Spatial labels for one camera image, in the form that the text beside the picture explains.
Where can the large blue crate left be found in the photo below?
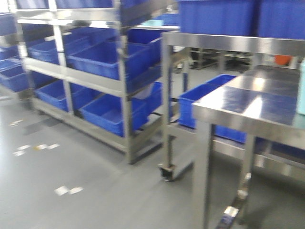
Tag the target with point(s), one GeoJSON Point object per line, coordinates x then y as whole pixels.
{"type": "Point", "coordinates": [218, 17]}

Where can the blue bin lower rear shelf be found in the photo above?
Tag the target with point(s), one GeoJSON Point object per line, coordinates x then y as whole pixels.
{"type": "Point", "coordinates": [54, 94]}

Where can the blue bin middle front shelf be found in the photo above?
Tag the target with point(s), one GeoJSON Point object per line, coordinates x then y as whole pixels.
{"type": "Point", "coordinates": [102, 59]}

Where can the large blue crate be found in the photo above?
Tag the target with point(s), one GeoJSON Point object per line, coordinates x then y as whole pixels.
{"type": "Point", "coordinates": [282, 19]}
{"type": "Point", "coordinates": [218, 17]}

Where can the blue bin middle rear shelf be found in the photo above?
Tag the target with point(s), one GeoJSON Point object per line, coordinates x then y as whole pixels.
{"type": "Point", "coordinates": [47, 51]}

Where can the blue bin shelf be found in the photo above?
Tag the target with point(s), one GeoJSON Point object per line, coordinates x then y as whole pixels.
{"type": "Point", "coordinates": [47, 51]}
{"type": "Point", "coordinates": [102, 59]}
{"type": "Point", "coordinates": [54, 94]}
{"type": "Point", "coordinates": [106, 113]}

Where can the blue bin lower front shelf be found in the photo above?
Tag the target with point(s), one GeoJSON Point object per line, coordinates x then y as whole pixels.
{"type": "Point", "coordinates": [106, 113]}

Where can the stainless steel shelf rack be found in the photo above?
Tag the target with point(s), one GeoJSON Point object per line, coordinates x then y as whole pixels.
{"type": "Point", "coordinates": [117, 21]}

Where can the light cyan plastic tray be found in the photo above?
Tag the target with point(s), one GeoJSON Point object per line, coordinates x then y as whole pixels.
{"type": "Point", "coordinates": [300, 107]}

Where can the large blue crate centre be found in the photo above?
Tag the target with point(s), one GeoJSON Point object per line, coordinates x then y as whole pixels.
{"type": "Point", "coordinates": [282, 19]}

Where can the stainless steel table frame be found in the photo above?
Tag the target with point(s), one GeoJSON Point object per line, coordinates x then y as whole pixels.
{"type": "Point", "coordinates": [241, 119]}

